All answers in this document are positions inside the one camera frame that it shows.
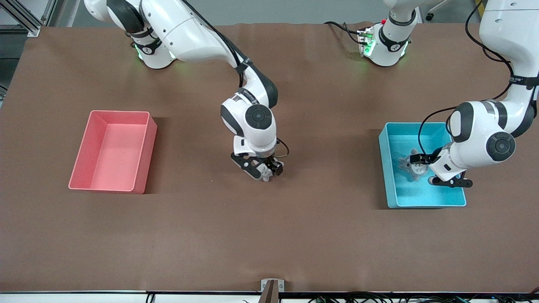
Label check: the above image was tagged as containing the aluminium frame profile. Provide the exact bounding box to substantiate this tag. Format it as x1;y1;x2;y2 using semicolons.
0;0;57;37

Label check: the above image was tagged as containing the brown camera post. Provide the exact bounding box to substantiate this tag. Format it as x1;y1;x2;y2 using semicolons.
258;280;279;303

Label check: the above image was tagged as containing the white table frame rail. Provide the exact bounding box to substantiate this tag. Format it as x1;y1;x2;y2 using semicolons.
0;290;539;303

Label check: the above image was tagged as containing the silver base connector plate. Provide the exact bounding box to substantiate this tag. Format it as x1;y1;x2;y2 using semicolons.
357;26;375;57

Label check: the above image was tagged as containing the grey plush toy with keyring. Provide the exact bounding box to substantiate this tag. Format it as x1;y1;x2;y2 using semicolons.
257;162;275;182

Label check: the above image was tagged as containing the brown table cover sheet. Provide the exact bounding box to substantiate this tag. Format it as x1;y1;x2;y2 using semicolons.
0;22;539;293

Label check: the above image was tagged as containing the black base cable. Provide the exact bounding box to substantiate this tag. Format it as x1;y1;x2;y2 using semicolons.
323;20;363;45

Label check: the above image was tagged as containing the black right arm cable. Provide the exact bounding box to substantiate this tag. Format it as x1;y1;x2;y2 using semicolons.
183;0;291;159

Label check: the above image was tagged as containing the blue plastic box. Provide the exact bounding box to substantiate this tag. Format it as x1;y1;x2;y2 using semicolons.
378;122;467;209

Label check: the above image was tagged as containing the pink plastic box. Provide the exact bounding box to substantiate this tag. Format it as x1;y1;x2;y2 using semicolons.
68;110;158;195

